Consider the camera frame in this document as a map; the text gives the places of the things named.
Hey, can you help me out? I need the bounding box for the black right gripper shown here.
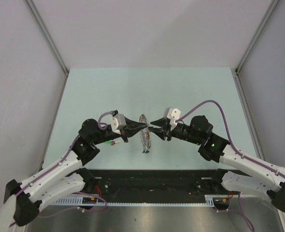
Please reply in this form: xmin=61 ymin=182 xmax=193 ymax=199
xmin=148 ymin=117 xmax=202 ymax=145

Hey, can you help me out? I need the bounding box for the metal disc keyring holder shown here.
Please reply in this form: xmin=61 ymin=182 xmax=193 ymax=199
xmin=139 ymin=114 xmax=151 ymax=154

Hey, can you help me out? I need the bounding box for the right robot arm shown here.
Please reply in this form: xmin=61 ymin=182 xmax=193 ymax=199
xmin=149 ymin=116 xmax=285 ymax=213

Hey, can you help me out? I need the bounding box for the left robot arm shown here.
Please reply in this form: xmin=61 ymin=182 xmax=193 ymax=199
xmin=4 ymin=113 xmax=147 ymax=227

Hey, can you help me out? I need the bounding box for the silver key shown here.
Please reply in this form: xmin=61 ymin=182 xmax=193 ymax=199
xmin=110 ymin=141 xmax=121 ymax=145

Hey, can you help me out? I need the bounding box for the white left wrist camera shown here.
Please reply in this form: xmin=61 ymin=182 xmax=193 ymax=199
xmin=111 ymin=111 xmax=126 ymax=134

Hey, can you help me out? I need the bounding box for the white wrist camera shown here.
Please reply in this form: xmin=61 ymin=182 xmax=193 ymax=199
xmin=111 ymin=111 xmax=126 ymax=134
xmin=163 ymin=107 xmax=181 ymax=131

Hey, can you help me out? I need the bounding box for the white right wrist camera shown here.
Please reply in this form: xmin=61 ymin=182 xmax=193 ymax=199
xmin=163 ymin=107 xmax=181 ymax=131

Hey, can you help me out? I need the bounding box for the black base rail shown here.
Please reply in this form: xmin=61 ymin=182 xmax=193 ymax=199
xmin=90 ymin=169 xmax=228 ymax=195

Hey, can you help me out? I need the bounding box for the grey slotted cable duct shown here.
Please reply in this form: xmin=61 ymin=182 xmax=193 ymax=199
xmin=50 ymin=194 xmax=232 ymax=207

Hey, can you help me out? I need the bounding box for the aluminium frame left post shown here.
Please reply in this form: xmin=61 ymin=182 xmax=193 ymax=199
xmin=23 ymin=0 xmax=69 ymax=77

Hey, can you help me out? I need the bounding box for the aluminium frame post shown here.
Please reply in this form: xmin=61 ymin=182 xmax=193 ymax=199
xmin=23 ymin=0 xmax=69 ymax=77
xmin=235 ymin=0 xmax=282 ymax=75

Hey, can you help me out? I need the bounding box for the aluminium frame right post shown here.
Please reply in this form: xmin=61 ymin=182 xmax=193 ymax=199
xmin=235 ymin=0 xmax=282 ymax=75

